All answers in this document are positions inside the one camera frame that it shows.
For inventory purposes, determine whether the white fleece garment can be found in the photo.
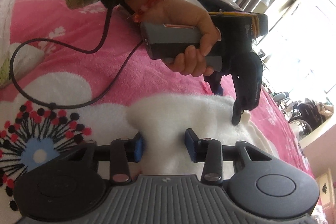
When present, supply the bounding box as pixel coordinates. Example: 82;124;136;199
127;94;279;180

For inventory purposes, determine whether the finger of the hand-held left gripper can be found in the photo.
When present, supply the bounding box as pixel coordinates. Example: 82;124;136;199
232;101;250;126
203;71;224;96

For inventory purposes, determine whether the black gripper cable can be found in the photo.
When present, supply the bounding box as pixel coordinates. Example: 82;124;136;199
10;0;147;110

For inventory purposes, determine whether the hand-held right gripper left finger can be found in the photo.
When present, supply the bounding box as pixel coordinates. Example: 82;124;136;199
63;133;144;184

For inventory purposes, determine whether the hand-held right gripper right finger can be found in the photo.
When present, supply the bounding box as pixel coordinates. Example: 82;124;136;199
185;128;273;184

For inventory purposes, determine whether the red floral blanket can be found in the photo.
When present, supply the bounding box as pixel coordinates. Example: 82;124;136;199
0;0;315;224

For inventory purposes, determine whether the person's left hand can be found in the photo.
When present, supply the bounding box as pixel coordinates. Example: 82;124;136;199
133;0;221;77

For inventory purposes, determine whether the black wheelchair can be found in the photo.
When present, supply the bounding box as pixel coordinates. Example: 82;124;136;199
273;91;336;134

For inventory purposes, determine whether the cream nightstand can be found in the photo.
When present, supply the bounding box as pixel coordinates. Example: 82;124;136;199
316;169;336;205

